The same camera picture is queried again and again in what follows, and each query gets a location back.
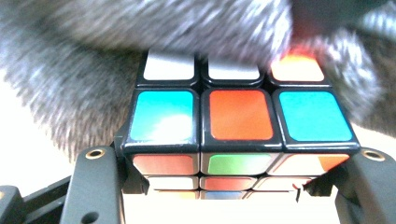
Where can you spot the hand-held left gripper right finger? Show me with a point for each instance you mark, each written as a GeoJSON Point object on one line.
{"type": "Point", "coordinates": [323, 186]}

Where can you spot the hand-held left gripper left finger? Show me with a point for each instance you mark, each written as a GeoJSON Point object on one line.
{"type": "Point", "coordinates": [134, 182]}

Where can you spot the multicoloured puzzle cube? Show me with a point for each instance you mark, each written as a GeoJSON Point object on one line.
{"type": "Point", "coordinates": [239, 115]}

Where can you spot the grey fuzzy sock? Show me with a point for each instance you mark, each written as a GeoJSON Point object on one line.
{"type": "Point", "coordinates": [93, 62]}

